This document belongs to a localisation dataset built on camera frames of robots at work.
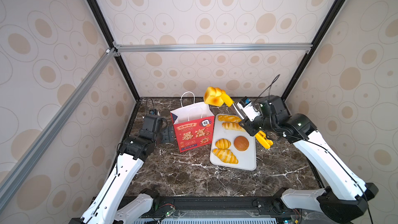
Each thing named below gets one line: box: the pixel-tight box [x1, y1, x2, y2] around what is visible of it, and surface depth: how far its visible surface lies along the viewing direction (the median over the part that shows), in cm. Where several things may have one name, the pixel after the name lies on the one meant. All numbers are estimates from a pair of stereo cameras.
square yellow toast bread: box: [203, 86, 226, 107], surface depth 69 cm
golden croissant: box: [212, 148, 239, 164], surface depth 88 cm
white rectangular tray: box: [209, 113, 257, 171], surface depth 92 cm
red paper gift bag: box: [169, 91, 216, 153], surface depth 84 cm
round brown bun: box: [233, 135, 250, 152], surface depth 93 cm
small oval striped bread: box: [215, 138, 232, 150], surface depth 94 cm
